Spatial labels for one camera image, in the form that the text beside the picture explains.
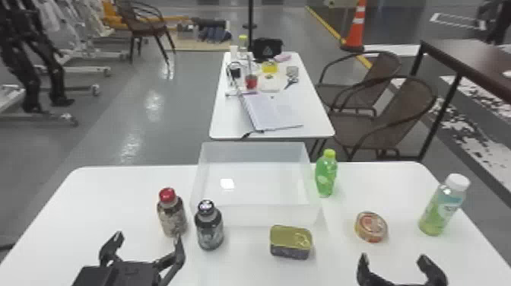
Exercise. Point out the black post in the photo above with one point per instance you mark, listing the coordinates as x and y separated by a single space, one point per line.
250 20

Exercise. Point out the scissors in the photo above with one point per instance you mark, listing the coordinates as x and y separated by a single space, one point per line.
291 82

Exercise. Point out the yellow container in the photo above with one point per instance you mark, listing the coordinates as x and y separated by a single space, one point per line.
270 66

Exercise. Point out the red cup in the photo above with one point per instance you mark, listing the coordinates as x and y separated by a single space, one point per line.
251 82

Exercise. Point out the clear box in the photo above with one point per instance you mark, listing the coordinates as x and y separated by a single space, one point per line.
255 199

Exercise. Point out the brown bottle with red cap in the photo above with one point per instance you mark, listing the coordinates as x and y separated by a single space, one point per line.
171 215

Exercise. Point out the dark side table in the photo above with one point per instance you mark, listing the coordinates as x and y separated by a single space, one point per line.
475 62

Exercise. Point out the dark bottle with black cap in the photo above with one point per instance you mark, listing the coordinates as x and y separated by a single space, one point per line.
208 227

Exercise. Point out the black bag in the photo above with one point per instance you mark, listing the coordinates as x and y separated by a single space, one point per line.
267 48

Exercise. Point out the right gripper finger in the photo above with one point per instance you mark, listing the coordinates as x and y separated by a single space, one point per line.
365 275
437 275

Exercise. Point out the yellow can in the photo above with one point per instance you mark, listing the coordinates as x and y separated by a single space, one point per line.
290 241

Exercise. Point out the orange cone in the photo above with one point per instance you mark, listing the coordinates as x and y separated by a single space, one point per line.
356 32

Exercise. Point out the open white notebook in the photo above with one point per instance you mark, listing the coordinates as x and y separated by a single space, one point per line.
271 112

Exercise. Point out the orange can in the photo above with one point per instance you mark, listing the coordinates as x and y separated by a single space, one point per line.
371 227

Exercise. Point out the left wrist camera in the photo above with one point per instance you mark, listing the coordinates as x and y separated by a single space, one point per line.
93 277

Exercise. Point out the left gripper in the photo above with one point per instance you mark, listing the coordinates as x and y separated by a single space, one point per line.
135 275

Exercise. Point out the green bottle with white cap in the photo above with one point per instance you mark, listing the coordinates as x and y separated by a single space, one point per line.
441 209

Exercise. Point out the brown chair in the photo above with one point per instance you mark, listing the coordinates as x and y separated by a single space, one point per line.
383 66
143 26
403 104

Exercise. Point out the white side table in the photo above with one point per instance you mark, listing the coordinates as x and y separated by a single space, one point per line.
315 115

